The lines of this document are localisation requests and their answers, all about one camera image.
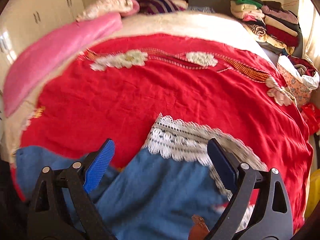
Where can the purple striped pillow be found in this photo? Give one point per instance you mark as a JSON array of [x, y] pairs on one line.
[[152, 7]]

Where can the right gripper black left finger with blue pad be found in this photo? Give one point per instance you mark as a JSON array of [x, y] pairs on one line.
[[48, 216]]

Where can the cream wardrobe with handles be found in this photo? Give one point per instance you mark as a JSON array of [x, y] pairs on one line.
[[25, 21]]

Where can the pink folded quilt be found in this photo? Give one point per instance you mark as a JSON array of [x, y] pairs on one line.
[[40, 58]]

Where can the stack of folded clothes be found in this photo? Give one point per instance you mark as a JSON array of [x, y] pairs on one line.
[[273, 27]]

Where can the red plastic bag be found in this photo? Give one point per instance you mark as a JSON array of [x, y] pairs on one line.
[[310, 114]]

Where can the floral fabric laundry basket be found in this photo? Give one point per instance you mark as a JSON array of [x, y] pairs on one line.
[[300, 75]]

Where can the blue pants with lace hem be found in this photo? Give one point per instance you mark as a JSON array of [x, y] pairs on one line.
[[155, 196]]

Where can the yellow plastic container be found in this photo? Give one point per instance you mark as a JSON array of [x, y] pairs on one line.
[[314, 193]]

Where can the red floral bedspread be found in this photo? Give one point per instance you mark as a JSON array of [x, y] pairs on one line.
[[165, 92]]

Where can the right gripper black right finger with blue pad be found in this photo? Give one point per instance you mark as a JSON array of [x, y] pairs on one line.
[[259, 207]]

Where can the cream bed sheet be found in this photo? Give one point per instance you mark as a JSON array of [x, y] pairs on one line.
[[212, 27]]

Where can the brown leather tag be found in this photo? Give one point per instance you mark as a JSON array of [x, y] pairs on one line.
[[199, 230]]

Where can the floral pink pillow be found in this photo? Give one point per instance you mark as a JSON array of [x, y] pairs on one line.
[[101, 7]]

